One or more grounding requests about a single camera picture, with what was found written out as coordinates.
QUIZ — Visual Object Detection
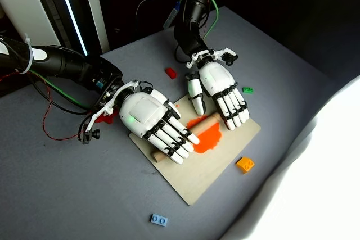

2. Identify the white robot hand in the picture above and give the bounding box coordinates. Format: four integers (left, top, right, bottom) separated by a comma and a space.
184, 59, 250, 131
119, 88, 200, 165

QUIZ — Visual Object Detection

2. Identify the wooden rolling pin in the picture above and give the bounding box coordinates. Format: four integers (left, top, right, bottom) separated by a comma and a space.
151, 112, 222, 164

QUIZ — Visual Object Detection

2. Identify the orange play dough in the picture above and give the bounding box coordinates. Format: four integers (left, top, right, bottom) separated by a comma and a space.
186, 116, 223, 154

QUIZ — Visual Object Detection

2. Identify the red star toy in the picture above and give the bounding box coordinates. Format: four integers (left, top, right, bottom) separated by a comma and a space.
94, 107, 119, 125

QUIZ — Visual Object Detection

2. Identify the grey USB connector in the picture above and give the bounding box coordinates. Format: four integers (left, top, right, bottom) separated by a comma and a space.
163, 1, 181, 29

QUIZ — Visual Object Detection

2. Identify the light wooden board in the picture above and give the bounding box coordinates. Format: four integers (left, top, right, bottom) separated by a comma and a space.
128, 93, 262, 206

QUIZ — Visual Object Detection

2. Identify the orange toy brick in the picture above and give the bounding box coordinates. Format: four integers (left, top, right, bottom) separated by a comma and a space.
235, 156, 256, 174

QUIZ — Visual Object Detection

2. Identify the blue toy brick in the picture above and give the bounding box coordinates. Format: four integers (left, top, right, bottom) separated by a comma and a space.
149, 213, 169, 227

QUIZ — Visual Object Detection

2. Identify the grey table cloth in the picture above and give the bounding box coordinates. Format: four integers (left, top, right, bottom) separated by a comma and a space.
0, 6, 360, 240

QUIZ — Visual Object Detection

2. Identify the white zip tie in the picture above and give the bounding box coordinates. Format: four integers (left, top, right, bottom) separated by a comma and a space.
19, 34, 33, 75

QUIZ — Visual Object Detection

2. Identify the white robot body column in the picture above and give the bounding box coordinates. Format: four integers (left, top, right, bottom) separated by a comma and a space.
0, 0, 110, 64

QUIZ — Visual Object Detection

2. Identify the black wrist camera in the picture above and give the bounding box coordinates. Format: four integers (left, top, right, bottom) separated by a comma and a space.
220, 48, 239, 66
78, 128, 101, 145

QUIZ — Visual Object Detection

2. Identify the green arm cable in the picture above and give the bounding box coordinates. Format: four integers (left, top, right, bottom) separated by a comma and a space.
202, 0, 219, 40
28, 70, 93, 108

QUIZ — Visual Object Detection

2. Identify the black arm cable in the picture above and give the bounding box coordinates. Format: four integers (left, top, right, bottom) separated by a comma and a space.
28, 76, 91, 116

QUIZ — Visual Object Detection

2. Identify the red black twisted cable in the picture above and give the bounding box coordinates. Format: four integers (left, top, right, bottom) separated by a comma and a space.
0, 71, 85, 142

